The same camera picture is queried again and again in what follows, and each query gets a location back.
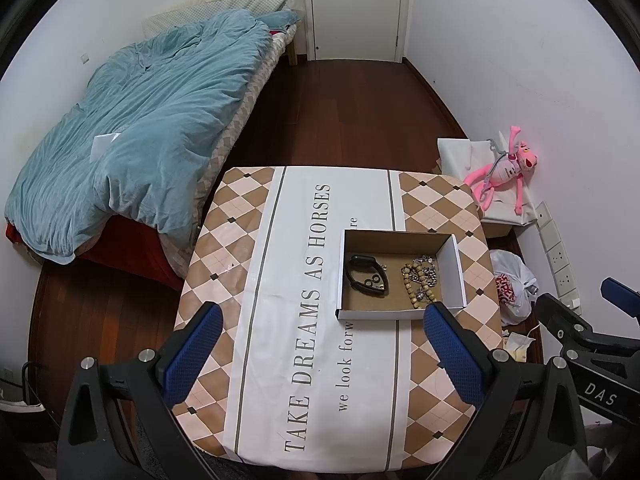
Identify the white plastic bag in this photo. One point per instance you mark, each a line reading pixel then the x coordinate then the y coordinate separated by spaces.
pixel 510 265

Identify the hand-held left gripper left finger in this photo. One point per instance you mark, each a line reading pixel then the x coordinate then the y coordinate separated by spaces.
pixel 197 355

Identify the cream small pouch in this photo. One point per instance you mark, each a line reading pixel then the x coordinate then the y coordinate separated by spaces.
pixel 517 347

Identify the black smart watch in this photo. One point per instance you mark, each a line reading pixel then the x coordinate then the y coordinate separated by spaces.
pixel 360 261

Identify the white cardboard box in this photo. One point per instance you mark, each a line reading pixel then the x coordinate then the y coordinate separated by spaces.
pixel 456 280

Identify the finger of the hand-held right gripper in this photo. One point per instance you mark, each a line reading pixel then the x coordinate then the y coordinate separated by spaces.
pixel 557 315
pixel 622 294

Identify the blue duvet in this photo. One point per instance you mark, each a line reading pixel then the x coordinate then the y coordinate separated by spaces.
pixel 150 125

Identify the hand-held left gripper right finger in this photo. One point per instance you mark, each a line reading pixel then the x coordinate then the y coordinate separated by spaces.
pixel 452 355

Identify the pink plush toy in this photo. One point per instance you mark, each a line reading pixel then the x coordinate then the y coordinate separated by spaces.
pixel 505 172

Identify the patterned pillow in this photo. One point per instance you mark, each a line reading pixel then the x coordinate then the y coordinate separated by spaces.
pixel 250 2

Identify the white paper sheet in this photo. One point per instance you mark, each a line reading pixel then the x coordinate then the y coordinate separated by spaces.
pixel 102 145

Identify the checkered printed tablecloth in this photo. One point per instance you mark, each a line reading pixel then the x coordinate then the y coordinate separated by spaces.
pixel 300 260

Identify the white door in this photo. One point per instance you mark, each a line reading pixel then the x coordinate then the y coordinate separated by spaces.
pixel 355 10

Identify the white power strip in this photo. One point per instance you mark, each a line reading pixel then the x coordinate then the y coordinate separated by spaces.
pixel 560 260

